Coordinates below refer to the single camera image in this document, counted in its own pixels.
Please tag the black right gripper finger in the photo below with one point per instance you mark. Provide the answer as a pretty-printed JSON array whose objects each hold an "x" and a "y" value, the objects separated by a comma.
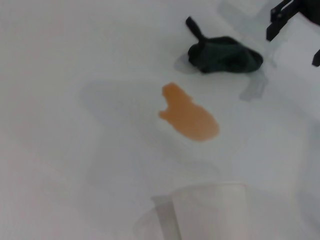
[
  {"x": 317, "y": 57},
  {"x": 280, "y": 20}
]

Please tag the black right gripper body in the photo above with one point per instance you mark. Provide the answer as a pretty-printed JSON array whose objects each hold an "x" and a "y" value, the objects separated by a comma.
[{"x": 311, "y": 10}]

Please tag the white paper cup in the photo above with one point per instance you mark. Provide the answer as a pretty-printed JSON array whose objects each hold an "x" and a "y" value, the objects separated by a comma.
[{"x": 210, "y": 212}]

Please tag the dark blue rag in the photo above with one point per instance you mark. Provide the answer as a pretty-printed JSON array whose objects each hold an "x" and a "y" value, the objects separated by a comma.
[{"x": 225, "y": 55}]

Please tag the brown water stain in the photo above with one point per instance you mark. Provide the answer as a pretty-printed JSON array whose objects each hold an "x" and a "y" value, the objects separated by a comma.
[{"x": 192, "y": 117}]

